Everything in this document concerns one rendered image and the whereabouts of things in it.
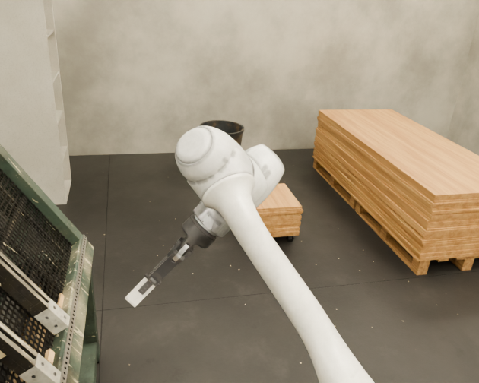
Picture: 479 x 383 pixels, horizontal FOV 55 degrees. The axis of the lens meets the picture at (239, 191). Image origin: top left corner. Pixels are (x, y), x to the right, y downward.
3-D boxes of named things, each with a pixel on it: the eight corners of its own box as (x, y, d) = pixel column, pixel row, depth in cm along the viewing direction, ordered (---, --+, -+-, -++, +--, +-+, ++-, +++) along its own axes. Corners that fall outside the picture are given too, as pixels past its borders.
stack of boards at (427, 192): (515, 266, 422) (544, 189, 389) (413, 276, 398) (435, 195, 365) (381, 163, 637) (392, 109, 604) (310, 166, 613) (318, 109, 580)
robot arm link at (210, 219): (207, 193, 94) (187, 214, 95) (239, 224, 95) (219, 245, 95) (210, 189, 103) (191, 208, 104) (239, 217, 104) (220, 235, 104)
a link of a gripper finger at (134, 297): (157, 284, 101) (157, 285, 100) (135, 306, 101) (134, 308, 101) (147, 274, 101) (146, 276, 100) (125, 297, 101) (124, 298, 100)
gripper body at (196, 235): (195, 210, 104) (166, 239, 104) (191, 216, 95) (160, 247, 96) (219, 232, 104) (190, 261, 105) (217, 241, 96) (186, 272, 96)
